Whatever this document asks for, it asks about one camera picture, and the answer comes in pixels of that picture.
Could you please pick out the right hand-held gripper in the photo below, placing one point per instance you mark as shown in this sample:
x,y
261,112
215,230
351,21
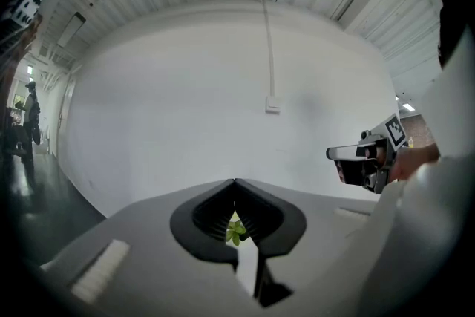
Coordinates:
x,y
382,144

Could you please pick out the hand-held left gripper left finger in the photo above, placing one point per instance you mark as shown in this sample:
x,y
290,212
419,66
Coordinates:
x,y
148,271

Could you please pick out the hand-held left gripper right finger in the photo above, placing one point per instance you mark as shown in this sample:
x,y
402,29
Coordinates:
x,y
319,256

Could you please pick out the yellow bottle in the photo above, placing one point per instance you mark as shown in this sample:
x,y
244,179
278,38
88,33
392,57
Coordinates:
x,y
410,142

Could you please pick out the person's right hand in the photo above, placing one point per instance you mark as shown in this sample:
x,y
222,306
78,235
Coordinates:
x,y
412,163

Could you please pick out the green plant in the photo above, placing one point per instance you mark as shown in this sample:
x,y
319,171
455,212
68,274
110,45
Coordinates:
x,y
235,232

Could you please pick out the small rectangular ceiling light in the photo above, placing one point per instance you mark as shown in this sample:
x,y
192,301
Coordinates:
x,y
71,29

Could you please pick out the white wall switch box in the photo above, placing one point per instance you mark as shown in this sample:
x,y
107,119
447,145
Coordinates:
x,y
273,104

